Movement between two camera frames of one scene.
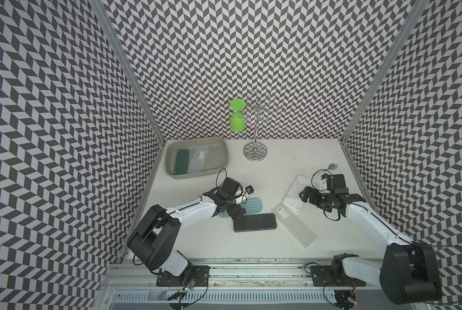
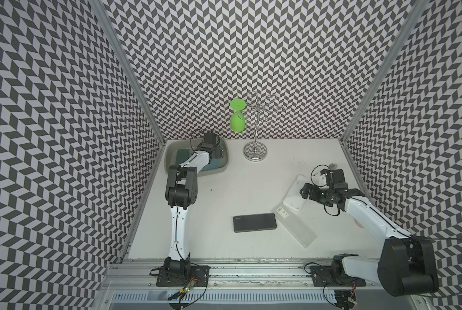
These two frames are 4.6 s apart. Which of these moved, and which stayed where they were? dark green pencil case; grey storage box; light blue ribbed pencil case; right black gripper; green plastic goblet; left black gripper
Moved: light blue ribbed pencil case; left black gripper
Stayed: right black gripper; dark green pencil case; grey storage box; green plastic goblet
